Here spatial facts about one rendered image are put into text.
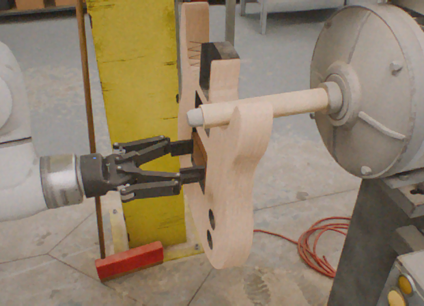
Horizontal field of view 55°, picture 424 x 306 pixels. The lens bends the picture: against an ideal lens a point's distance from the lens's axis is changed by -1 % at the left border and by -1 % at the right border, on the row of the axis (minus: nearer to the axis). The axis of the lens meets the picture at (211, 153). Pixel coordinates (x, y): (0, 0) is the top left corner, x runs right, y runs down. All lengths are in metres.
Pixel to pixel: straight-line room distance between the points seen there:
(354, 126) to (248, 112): 0.17
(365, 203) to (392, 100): 0.41
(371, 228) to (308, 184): 1.53
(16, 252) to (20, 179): 1.54
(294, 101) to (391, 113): 0.12
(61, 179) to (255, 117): 0.34
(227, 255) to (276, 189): 1.71
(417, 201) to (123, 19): 1.04
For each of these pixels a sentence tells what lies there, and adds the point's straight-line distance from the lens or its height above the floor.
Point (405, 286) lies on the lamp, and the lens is 0.57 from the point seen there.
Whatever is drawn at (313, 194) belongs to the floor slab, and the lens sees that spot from 2.38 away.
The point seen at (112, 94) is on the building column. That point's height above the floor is 0.86.
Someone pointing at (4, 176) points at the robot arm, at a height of 1.14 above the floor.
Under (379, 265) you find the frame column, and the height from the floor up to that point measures 0.85.
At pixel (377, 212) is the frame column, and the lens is 0.90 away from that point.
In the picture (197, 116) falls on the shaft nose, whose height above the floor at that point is 1.26.
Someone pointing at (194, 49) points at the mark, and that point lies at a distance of 0.76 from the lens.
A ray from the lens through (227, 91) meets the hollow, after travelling 0.63.
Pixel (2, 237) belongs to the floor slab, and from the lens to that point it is 2.32.
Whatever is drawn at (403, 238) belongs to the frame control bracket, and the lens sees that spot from 0.73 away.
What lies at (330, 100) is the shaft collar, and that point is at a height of 1.26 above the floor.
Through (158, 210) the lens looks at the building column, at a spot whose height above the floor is 0.27.
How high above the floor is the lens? 1.53
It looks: 36 degrees down
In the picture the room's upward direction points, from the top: straight up
